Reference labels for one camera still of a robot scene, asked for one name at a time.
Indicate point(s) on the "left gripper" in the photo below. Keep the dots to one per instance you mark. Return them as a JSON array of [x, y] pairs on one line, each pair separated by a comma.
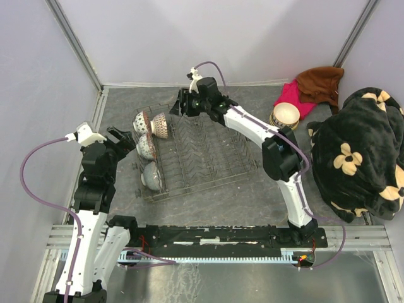
[[123, 146]]

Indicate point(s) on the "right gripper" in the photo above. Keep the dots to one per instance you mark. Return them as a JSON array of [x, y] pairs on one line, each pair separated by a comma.
[[184, 96]]

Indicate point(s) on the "multicolour scale pattern bowl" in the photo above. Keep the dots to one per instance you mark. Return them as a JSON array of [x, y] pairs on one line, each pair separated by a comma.
[[159, 126]]

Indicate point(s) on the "grey speckled bowl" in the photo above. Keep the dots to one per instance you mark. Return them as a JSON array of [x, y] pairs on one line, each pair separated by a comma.
[[151, 177]]

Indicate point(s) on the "grey wire dish rack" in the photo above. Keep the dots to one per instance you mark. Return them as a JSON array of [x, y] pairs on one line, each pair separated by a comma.
[[197, 155]]

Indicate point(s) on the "yellow dotted bowl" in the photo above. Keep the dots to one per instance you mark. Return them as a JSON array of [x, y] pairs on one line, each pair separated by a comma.
[[295, 126]]

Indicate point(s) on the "red lattice pattern bowl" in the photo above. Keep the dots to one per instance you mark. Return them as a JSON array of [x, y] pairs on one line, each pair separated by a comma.
[[285, 114]]

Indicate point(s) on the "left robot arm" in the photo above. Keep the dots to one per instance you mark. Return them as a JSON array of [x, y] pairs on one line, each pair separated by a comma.
[[96, 242]]

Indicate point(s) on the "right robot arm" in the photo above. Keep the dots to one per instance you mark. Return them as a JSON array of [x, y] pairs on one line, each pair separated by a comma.
[[283, 160]]

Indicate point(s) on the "green diamond pattern bowl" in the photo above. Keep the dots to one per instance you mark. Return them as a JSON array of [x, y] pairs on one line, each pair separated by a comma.
[[141, 123]]

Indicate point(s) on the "red green dotted bowl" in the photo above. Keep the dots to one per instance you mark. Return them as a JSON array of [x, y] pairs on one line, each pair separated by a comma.
[[146, 148]]

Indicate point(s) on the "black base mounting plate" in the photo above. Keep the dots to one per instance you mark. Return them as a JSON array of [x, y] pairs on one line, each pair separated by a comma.
[[169, 241]]

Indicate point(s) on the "pink cloth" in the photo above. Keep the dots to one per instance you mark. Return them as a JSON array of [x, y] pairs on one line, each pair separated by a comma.
[[291, 95]]

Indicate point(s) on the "brown cloth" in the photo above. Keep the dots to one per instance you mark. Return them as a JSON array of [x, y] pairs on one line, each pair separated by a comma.
[[320, 85]]

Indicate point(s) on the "black floral blanket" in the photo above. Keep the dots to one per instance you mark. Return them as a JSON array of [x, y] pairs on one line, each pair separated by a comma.
[[357, 156]]

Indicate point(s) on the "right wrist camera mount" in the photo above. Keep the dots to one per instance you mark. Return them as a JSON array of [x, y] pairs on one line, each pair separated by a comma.
[[194, 77]]

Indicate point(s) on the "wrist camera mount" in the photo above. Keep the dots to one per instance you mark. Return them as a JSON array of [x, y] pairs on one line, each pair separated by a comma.
[[194, 77], [85, 135]]

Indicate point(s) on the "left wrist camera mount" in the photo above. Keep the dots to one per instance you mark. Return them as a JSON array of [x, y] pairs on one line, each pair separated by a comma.
[[85, 135]]

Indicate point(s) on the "light blue cable duct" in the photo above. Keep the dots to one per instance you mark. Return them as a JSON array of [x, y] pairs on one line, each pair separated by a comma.
[[221, 259]]

